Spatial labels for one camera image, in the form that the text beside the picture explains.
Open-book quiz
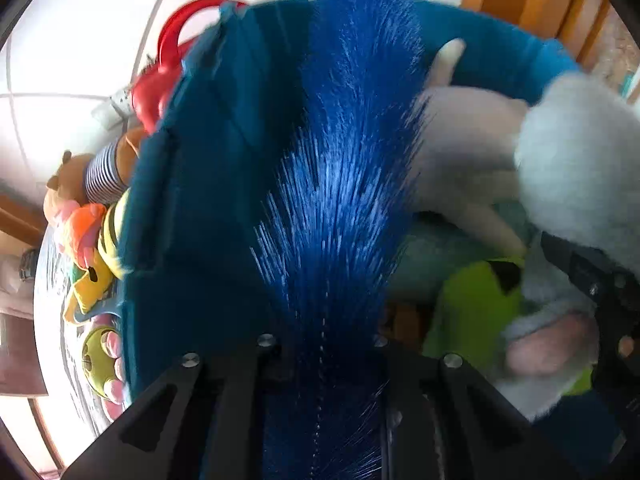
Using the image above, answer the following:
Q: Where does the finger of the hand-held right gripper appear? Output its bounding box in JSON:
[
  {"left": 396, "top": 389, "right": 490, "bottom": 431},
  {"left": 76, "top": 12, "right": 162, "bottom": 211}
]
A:
[{"left": 540, "top": 232, "right": 640, "bottom": 411}]

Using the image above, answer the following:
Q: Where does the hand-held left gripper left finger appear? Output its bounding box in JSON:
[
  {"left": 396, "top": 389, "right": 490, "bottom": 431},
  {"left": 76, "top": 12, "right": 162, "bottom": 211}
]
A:
[{"left": 60, "top": 334, "right": 283, "bottom": 480}]

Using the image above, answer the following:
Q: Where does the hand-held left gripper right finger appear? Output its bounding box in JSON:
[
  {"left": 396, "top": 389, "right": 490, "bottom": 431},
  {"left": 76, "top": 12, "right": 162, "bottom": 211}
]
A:
[{"left": 375, "top": 335, "right": 581, "bottom": 480}]

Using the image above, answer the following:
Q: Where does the grey-white fluffy plush toy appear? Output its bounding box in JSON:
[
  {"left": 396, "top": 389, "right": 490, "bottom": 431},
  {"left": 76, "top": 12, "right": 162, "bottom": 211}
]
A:
[{"left": 500, "top": 72, "right": 640, "bottom": 422}]

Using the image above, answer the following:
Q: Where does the blue furry plush toy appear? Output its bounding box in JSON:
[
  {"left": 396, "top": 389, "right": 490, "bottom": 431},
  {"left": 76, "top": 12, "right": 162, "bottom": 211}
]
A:
[{"left": 250, "top": 0, "right": 427, "bottom": 480}]

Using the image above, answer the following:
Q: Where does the lime green plush toy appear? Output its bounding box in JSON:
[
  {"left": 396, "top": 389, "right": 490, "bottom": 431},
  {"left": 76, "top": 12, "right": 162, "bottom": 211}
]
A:
[{"left": 424, "top": 257, "right": 596, "bottom": 397}]

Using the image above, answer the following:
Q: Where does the light teal plush toy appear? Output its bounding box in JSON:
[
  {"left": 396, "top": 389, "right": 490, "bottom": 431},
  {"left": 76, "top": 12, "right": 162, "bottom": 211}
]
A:
[{"left": 390, "top": 200, "right": 538, "bottom": 311}]

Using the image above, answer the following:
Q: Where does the yellow-green and pink plush toy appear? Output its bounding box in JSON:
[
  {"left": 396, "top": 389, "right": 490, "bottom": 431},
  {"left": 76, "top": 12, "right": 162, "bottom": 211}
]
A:
[{"left": 81, "top": 326, "right": 127, "bottom": 418}]

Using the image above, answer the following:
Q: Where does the blue plastic hanger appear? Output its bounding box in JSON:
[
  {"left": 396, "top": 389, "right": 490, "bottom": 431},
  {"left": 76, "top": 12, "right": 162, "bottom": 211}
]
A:
[{"left": 64, "top": 305, "right": 121, "bottom": 327}]

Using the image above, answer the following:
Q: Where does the yellow plush with brown stripes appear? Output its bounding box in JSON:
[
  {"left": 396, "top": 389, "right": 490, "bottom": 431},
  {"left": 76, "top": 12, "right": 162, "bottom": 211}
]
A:
[{"left": 64, "top": 190, "right": 134, "bottom": 326}]

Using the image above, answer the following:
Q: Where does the white plush toy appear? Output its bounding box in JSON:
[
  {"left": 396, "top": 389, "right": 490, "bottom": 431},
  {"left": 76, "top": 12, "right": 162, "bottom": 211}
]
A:
[{"left": 410, "top": 40, "right": 532, "bottom": 257}]

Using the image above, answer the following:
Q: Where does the pink plush with orange dress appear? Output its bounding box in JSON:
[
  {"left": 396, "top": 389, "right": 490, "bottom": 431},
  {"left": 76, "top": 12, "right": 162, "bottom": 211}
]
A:
[{"left": 50, "top": 200, "right": 109, "bottom": 269}]

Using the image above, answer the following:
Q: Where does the brown plush with striped shirt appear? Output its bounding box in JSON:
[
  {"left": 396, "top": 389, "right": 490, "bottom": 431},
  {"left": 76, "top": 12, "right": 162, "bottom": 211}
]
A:
[{"left": 44, "top": 127, "right": 151, "bottom": 222}]

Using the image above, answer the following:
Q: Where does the red toy suitcase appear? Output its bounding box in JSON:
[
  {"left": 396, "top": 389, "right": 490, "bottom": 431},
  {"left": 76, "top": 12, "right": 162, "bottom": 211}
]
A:
[{"left": 129, "top": 0, "right": 248, "bottom": 134}]

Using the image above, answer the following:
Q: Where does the white padded headboard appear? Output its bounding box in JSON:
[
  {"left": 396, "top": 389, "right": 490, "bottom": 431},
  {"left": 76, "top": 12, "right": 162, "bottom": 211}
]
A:
[{"left": 5, "top": 0, "right": 471, "bottom": 196}]

